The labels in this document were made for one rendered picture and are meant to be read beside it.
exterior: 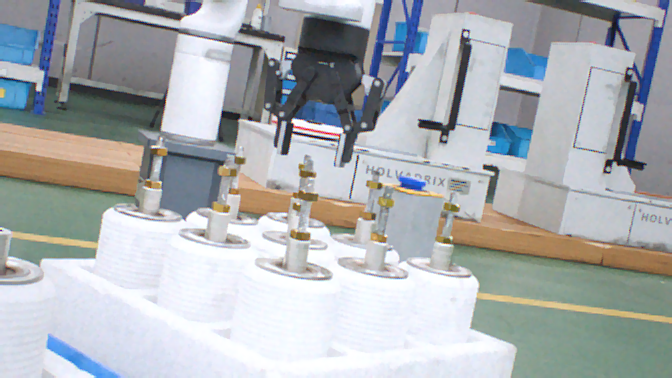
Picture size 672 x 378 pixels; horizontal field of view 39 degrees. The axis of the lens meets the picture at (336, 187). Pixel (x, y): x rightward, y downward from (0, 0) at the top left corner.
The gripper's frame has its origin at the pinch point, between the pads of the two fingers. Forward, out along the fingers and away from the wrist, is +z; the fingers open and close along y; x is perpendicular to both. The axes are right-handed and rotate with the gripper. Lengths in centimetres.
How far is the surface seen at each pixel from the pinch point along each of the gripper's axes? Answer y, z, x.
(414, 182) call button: -6.0, 3.2, -27.6
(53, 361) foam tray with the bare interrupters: 4.2, 17.7, 38.1
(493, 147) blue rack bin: 59, 6, -535
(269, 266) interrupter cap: -4.4, 10.3, 18.5
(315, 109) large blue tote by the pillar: 150, 3, -426
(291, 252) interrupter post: -5.7, 8.8, 16.7
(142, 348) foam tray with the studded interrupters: 7.1, 21.4, 18.2
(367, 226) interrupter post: -5.4, 8.3, -9.7
